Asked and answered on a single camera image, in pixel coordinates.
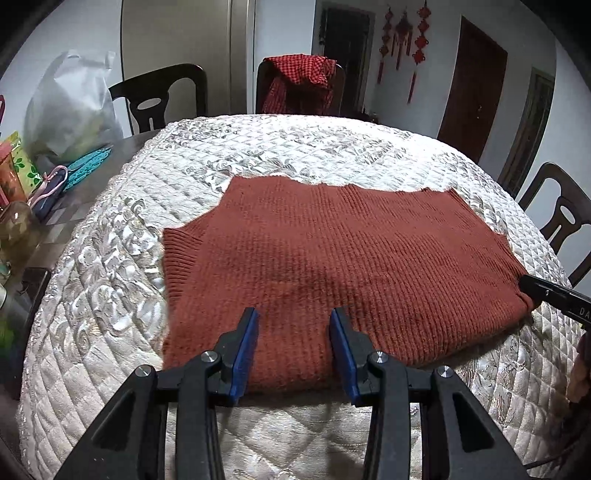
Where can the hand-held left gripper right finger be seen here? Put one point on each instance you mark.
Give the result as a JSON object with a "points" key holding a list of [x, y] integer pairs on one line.
{"points": [[344, 360]]}

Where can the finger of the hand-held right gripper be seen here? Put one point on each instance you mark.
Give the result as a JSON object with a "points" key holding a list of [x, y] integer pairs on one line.
{"points": [[540, 287]]}

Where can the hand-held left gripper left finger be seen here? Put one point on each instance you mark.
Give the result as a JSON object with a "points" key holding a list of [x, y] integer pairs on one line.
{"points": [[242, 360]]}

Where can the rust red knit sweater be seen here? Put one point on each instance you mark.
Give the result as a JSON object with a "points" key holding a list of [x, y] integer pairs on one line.
{"points": [[346, 258]]}

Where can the person's right forearm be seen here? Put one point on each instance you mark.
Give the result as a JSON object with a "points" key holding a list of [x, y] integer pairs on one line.
{"points": [[581, 369]]}

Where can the dark wooden chair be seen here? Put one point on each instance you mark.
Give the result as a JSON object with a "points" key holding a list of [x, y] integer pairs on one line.
{"points": [[554, 177], [157, 78], [339, 92]]}

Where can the beige quilted floral blanket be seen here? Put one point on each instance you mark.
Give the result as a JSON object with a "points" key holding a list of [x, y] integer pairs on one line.
{"points": [[115, 277]]}

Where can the dark framed door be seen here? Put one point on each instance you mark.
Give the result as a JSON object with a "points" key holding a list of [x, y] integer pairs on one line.
{"points": [[531, 124]]}

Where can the brown wooden door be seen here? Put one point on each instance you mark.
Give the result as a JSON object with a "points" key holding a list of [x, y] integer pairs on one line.
{"points": [[471, 92]]}

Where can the teal lattice trivet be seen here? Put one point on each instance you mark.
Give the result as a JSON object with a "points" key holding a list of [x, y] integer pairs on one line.
{"points": [[87, 166]]}

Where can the pink and blue pouch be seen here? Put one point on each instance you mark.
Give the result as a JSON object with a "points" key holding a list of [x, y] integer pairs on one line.
{"points": [[48, 194]]}

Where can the glass jar with lid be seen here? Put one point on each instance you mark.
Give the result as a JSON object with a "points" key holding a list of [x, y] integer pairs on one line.
{"points": [[14, 230]]}

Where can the red Chinese knot ornament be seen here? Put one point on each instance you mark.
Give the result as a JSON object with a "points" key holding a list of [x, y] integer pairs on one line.
{"points": [[402, 34], [384, 39], [419, 46]]}

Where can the green leaf print bag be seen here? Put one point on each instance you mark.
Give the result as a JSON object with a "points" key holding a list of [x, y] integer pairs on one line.
{"points": [[27, 168]]}

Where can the red checked cloth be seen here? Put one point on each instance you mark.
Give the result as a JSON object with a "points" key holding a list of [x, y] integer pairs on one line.
{"points": [[300, 69]]}

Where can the dark glass doorway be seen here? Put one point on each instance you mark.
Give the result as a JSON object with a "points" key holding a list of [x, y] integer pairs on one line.
{"points": [[346, 55]]}

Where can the white plastic bag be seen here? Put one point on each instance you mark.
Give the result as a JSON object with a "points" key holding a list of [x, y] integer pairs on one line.
{"points": [[69, 110]]}

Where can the grey tall cabinet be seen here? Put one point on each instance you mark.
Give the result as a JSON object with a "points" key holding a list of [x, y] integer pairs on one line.
{"points": [[221, 37]]}

